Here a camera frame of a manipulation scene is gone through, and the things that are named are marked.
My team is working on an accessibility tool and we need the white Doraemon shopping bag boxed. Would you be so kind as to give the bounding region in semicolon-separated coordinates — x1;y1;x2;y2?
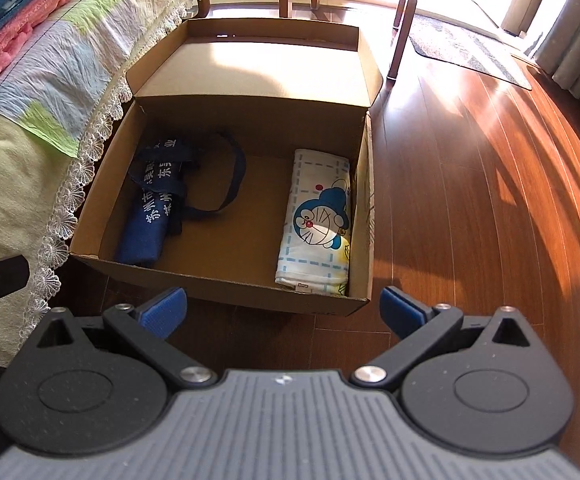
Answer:
275;148;352;296

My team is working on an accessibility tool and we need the brown cardboard storage box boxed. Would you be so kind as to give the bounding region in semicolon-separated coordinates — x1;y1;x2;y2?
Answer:
70;18;382;315

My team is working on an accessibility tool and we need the patchwork quilt with lace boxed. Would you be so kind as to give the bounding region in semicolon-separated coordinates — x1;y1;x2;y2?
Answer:
0;0;232;340

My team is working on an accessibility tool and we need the grey floor rug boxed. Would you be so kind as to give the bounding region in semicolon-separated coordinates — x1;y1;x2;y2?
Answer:
409;15;532;90

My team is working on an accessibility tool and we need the light green sofa cover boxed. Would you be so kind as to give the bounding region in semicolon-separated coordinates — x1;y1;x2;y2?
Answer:
0;116;72;366

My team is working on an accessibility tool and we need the navy blue folded tote bag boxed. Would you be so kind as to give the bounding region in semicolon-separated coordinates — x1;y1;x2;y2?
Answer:
115;131;247;268

